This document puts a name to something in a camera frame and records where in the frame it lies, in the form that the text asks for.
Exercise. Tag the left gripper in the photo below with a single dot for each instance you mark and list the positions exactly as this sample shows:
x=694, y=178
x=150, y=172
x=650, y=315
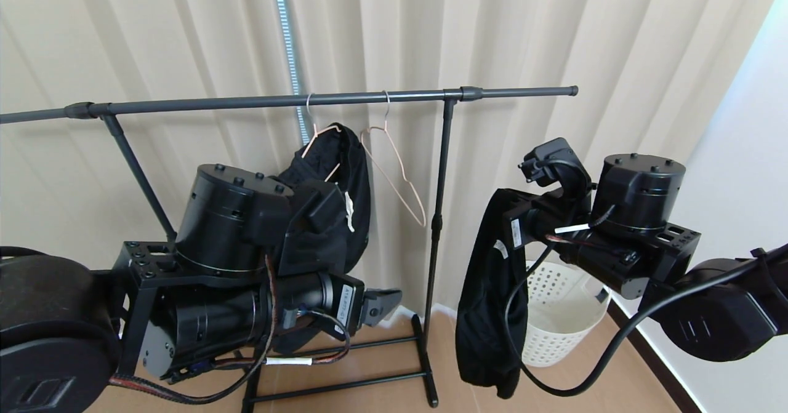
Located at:
x=215, y=324

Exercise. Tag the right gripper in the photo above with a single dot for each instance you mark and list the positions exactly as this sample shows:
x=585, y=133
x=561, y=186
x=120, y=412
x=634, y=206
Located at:
x=603, y=259

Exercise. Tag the black garment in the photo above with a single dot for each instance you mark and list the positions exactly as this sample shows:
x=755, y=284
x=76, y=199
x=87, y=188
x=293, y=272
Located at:
x=354, y=179
x=486, y=308

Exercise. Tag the pink clothes hanger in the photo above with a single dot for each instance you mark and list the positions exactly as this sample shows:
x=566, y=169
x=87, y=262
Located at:
x=400, y=170
x=317, y=133

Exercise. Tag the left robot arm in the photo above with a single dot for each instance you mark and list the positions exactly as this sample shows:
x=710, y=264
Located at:
x=55, y=327

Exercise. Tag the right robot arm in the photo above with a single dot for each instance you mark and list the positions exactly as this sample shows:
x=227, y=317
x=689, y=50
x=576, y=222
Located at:
x=640, y=191

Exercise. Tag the white laundry basket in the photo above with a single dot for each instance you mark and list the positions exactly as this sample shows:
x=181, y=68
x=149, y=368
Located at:
x=560, y=314

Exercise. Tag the black clothes rack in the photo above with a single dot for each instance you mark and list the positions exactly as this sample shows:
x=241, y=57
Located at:
x=246, y=101

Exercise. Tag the beige curtain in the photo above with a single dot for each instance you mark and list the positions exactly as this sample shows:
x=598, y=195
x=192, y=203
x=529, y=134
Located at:
x=554, y=31

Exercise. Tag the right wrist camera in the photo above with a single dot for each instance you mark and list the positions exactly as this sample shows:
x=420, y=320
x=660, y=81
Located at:
x=554, y=157

